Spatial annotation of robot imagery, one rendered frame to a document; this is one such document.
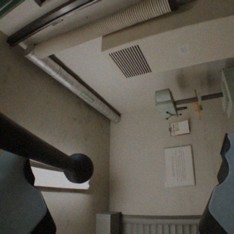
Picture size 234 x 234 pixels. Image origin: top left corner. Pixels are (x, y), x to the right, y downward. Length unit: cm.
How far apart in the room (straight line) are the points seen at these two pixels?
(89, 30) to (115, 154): 232
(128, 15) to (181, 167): 230
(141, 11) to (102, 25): 34
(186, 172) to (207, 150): 47
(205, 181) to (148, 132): 123
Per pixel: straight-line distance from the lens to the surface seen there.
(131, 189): 321
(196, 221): 298
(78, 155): 21
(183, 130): 311
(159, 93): 218
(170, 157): 307
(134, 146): 327
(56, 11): 172
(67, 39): 181
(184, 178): 300
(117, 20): 160
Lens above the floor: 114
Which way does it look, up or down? 24 degrees up
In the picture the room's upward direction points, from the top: 100 degrees counter-clockwise
